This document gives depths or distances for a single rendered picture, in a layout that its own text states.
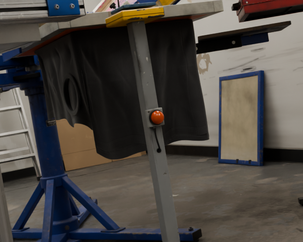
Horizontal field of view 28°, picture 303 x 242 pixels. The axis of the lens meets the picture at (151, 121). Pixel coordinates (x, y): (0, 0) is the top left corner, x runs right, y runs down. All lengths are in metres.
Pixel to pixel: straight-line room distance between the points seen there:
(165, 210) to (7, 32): 0.66
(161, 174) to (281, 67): 3.04
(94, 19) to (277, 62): 2.96
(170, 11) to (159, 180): 0.58
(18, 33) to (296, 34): 3.15
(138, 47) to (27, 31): 0.32
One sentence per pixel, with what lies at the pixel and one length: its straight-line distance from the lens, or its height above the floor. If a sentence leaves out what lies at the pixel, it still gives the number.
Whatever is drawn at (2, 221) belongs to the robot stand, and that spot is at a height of 0.45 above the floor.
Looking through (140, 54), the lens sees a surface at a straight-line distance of 1.70.
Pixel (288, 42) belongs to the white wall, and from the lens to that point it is 4.57.
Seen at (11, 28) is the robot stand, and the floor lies 0.94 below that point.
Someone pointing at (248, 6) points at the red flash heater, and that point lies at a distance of 2.99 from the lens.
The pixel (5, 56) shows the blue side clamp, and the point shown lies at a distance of 2.54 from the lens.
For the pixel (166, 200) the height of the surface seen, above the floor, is 0.41.
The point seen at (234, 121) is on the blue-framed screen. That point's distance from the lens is 5.09.
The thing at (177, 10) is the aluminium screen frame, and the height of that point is 0.97.
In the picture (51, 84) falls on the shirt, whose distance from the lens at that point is 2.28.
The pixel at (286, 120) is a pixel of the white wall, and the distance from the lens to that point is 4.71.
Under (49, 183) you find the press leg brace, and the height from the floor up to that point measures 0.33.
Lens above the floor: 0.73
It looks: 3 degrees down
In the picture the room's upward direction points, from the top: 9 degrees counter-clockwise
